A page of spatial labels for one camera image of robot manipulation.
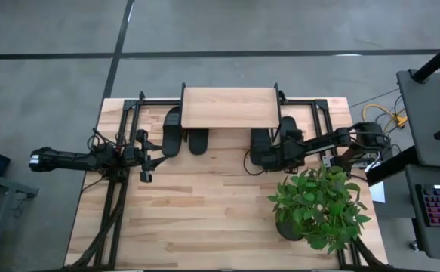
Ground grey desk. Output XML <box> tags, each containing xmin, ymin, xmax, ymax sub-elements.
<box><xmin>403</xmin><ymin>164</ymin><xmax>440</xmax><ymax>262</ymax></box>
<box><xmin>395</xmin><ymin>69</ymin><xmax>440</xmax><ymax>168</ymax></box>

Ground black pole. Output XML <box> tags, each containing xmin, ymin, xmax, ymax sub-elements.
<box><xmin>411</xmin><ymin>35</ymin><xmax>440</xmax><ymax>83</ymax></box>

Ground black desk leg bar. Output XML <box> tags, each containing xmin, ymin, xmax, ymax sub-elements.
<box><xmin>365</xmin><ymin>146</ymin><xmax>419</xmax><ymax>187</ymax></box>

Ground wooden shelf black metal frame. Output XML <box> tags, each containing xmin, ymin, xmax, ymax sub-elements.
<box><xmin>179</xmin><ymin>82</ymin><xmax>285</xmax><ymax>145</ymax></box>

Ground green leafy plant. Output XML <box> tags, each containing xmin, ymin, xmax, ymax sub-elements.
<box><xmin>267</xmin><ymin>163</ymin><xmax>372</xmax><ymax>255</ymax></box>

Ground grey metal desk frame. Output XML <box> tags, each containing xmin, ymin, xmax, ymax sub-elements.
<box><xmin>0</xmin><ymin>168</ymin><xmax>40</xmax><ymax>272</ymax></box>

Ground black plant pot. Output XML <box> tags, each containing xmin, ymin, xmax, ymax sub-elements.
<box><xmin>275</xmin><ymin>218</ymin><xmax>304</xmax><ymax>242</ymax></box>

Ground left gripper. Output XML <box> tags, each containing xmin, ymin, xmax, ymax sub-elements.
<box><xmin>123</xmin><ymin>129</ymin><xmax>170</xmax><ymax>184</ymax></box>

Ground yellow cable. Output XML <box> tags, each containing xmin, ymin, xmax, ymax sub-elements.
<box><xmin>362</xmin><ymin>103</ymin><xmax>408</xmax><ymax>128</ymax></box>

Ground black aluminium rig frame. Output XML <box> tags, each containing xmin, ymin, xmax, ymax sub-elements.
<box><xmin>63</xmin><ymin>90</ymin><xmax>389</xmax><ymax>272</ymax></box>

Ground white paper sheet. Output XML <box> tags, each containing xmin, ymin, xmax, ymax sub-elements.
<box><xmin>369</xmin><ymin>181</ymin><xmax>387</xmax><ymax>204</ymax></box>

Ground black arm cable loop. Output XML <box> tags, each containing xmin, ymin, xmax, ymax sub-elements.
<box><xmin>242</xmin><ymin>148</ymin><xmax>266</xmax><ymax>178</ymax></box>

